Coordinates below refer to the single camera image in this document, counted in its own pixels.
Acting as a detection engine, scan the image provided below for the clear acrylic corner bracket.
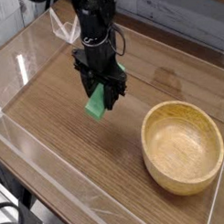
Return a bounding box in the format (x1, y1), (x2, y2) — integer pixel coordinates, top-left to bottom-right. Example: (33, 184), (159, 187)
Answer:
(49, 8), (80, 44)

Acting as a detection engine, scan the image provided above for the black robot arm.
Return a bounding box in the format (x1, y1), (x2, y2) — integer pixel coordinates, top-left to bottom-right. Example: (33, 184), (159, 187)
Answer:
(70, 0), (127, 111)

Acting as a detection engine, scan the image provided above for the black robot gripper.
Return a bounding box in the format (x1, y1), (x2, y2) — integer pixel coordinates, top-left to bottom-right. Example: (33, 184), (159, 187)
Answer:
(72, 37), (120, 111)

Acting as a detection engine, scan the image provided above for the brown wooden bowl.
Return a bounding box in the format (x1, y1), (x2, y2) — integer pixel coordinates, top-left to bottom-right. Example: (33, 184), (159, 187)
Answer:
(141, 101), (224, 196)

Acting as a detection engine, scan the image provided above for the black metal table bracket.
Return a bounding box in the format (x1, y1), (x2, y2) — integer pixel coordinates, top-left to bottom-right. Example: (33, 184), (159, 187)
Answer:
(17, 197), (58, 224)

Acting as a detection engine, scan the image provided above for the black cable under table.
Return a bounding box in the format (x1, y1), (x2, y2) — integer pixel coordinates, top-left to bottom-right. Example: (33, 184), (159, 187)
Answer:
(0, 201), (27, 224)

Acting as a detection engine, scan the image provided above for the green rectangular block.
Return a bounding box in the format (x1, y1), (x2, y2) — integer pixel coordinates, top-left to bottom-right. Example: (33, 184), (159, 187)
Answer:
(85, 63), (127, 120)

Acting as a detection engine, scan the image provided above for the clear acrylic tray wall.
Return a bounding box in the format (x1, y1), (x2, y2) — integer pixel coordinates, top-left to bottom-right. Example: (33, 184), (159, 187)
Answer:
(0, 111), (147, 224)

